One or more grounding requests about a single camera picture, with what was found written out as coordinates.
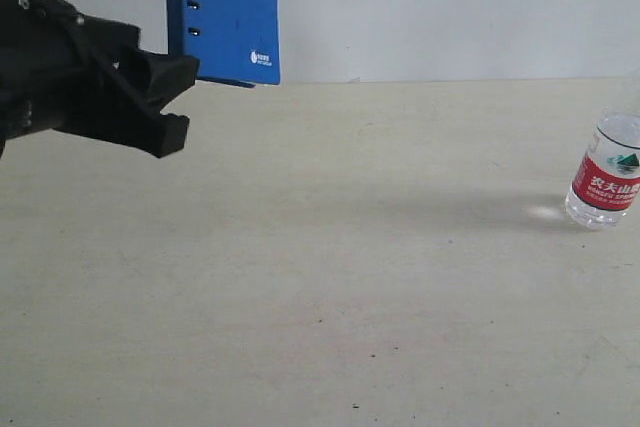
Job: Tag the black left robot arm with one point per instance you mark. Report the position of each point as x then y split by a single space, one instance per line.
118 98

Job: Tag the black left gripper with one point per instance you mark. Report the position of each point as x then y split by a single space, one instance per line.
48 50

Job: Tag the blue ring binder notebook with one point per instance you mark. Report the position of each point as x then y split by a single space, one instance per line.
236 41

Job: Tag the clear plastic bottle red label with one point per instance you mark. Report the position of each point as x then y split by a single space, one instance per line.
606 183

